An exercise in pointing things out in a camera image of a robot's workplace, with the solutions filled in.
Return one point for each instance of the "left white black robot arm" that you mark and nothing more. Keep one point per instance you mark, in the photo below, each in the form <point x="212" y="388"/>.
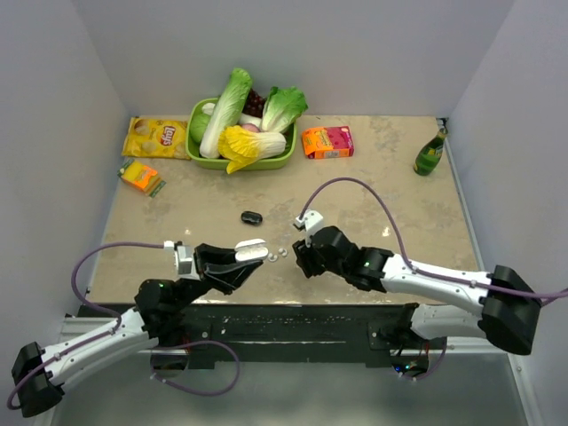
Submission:
<point x="41" y="374"/>

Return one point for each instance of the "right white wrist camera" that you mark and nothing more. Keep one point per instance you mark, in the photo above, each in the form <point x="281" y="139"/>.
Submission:
<point x="309" y="223"/>

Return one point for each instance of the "green glass bottle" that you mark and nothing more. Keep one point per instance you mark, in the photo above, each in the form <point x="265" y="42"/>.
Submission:
<point x="430" y="155"/>

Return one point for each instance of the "black earbud charging case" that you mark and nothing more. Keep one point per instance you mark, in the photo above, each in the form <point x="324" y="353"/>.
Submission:
<point x="251" y="218"/>

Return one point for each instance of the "round green cabbage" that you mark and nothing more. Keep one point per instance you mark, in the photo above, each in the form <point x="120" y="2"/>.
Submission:
<point x="198" y="126"/>

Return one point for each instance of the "yellow Lays chips bag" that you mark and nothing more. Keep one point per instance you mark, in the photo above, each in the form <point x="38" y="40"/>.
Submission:
<point x="155" y="138"/>

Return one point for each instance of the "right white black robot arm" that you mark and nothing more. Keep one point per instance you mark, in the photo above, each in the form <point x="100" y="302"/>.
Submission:
<point x="497" y="306"/>

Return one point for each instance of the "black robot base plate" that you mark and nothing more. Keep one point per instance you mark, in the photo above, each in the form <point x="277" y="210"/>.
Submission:
<point x="354" y="334"/>

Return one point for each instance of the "green napa cabbage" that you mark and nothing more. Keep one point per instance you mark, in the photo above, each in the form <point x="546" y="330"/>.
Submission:
<point x="226" y="111"/>

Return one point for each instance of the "orange pink snack box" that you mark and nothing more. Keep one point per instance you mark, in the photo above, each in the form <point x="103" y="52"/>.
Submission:
<point x="327" y="142"/>

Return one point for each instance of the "green plastic basin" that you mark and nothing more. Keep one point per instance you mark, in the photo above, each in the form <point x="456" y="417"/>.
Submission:
<point x="220" y="163"/>

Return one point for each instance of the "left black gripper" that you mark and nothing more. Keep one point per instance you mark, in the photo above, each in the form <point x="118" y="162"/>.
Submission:
<point x="220" y="268"/>

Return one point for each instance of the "green leaf lettuce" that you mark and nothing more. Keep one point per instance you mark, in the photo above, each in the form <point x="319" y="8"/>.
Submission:
<point x="281" y="108"/>

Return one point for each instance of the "dark red grapes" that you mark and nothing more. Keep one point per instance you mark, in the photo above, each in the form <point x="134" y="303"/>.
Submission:
<point x="254" y="104"/>

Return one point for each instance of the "white radish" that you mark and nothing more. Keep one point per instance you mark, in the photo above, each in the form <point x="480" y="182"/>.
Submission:
<point x="208" y="109"/>

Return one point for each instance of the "yellow napa cabbage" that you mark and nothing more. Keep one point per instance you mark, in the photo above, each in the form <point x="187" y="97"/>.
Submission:
<point x="242" y="148"/>

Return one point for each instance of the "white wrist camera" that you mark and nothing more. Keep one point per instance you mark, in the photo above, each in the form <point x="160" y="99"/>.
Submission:
<point x="183" y="257"/>
<point x="309" y="223"/>

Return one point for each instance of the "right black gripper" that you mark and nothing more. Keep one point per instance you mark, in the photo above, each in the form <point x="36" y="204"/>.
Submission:
<point x="304" y="259"/>

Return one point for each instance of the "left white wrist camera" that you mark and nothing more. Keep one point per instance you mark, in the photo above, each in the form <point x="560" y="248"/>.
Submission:
<point x="183" y="257"/>

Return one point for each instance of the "pink onion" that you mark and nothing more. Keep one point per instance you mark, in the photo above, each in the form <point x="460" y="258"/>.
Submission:
<point x="250" y="127"/>

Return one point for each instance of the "orange yellow sponge pack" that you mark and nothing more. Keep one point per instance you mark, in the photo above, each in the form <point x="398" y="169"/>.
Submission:
<point x="141" y="177"/>

